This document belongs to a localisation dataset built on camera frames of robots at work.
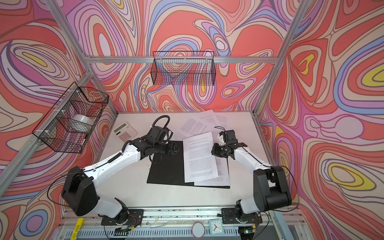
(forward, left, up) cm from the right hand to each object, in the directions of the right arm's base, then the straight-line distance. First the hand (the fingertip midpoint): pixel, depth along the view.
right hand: (212, 154), depth 89 cm
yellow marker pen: (-36, +68, -3) cm, 77 cm away
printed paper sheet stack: (+28, +8, -5) cm, 30 cm away
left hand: (-1, +20, +9) cm, 22 cm away
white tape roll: (+8, +66, +27) cm, 72 cm away
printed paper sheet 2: (-13, -5, -7) cm, 15 cm away
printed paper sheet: (-5, +8, -3) cm, 10 cm away
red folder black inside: (-8, +26, -4) cm, 27 cm away
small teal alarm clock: (-36, +2, -4) cm, 37 cm away
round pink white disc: (-38, +11, -2) cm, 39 cm away
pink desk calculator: (+21, +60, -2) cm, 64 cm away
